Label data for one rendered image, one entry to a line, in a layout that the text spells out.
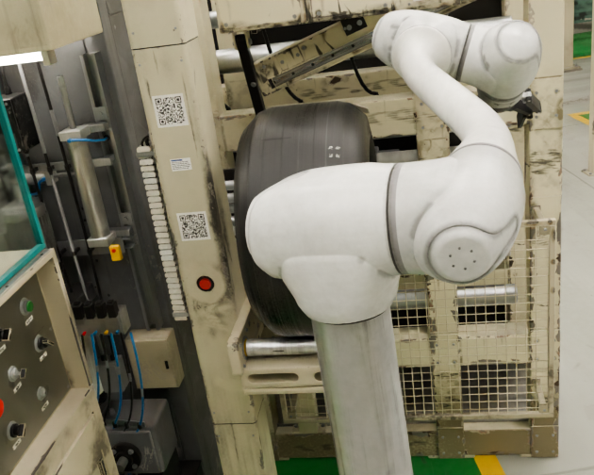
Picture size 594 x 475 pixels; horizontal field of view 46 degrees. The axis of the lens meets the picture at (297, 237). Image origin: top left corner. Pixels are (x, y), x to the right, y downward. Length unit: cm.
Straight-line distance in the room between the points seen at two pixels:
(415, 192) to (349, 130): 83
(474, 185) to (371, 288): 17
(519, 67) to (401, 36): 20
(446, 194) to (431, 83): 38
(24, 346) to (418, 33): 105
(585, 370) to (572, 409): 28
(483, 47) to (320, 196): 56
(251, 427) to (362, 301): 125
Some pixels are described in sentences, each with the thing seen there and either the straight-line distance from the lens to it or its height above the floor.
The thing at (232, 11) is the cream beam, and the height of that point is 169.
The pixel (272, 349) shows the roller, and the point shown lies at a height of 91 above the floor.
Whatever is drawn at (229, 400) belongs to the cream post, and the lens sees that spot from 200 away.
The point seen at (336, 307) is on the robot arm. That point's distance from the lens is 83.
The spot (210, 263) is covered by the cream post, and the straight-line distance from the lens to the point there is 180.
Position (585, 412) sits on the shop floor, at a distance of 306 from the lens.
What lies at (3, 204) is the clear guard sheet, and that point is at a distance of 159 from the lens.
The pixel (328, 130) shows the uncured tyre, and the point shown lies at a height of 144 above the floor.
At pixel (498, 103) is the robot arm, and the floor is 150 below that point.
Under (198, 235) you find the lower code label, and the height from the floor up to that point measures 120.
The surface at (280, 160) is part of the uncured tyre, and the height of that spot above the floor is 140.
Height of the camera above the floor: 183
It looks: 23 degrees down
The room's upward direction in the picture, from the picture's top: 8 degrees counter-clockwise
